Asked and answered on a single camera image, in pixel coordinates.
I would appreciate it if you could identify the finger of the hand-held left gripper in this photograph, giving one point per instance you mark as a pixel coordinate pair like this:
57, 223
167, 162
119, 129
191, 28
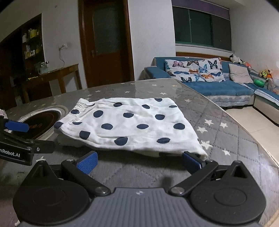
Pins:
43, 146
17, 127

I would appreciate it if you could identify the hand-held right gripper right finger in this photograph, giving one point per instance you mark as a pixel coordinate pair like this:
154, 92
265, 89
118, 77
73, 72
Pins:
190, 162

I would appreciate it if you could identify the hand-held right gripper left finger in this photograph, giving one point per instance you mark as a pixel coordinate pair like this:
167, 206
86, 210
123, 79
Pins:
87, 162

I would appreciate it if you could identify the white polka dot garment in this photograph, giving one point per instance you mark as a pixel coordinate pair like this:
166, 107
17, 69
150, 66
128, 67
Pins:
139, 139

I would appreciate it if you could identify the round black built-in cooktop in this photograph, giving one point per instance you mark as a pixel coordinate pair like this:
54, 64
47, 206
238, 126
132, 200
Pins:
39, 122

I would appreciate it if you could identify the grey star-print table cover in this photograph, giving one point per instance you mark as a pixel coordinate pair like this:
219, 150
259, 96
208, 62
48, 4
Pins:
152, 174

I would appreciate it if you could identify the yellow paper sheet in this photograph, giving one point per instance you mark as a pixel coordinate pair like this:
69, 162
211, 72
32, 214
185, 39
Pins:
32, 77

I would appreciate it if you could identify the glass jar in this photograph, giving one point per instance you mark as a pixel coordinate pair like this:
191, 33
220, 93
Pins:
42, 69
47, 65

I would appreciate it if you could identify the wooden side table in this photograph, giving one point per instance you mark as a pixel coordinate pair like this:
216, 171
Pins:
58, 73

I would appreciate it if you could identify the dark wooden shelf cabinet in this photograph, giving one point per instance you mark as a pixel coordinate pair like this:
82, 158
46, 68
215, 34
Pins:
13, 54

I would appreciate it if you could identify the blue sofa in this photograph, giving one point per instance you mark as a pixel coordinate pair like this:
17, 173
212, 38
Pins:
231, 87

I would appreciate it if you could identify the butterfly print cushion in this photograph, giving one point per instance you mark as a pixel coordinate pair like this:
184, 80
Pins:
185, 69

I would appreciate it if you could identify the row of yellow white packages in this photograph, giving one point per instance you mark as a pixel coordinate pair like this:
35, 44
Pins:
32, 35

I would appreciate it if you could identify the brown wooden door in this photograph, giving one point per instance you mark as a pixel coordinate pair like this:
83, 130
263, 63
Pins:
102, 65

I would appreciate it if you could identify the grey pillow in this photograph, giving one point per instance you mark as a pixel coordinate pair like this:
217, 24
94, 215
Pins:
239, 74

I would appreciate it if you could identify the green round toy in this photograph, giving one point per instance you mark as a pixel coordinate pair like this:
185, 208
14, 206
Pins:
259, 83

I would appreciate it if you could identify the panda plush toy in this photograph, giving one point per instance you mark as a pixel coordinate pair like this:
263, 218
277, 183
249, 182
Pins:
235, 59

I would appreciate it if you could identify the orange plush toy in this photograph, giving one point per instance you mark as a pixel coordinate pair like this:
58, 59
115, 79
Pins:
246, 64

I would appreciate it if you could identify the yellow green toy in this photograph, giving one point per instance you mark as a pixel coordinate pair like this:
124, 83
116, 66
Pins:
265, 73

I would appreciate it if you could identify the dark window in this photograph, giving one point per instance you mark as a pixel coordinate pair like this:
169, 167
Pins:
196, 28

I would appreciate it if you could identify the white wall socket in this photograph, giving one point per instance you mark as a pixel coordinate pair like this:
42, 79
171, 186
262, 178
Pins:
63, 46

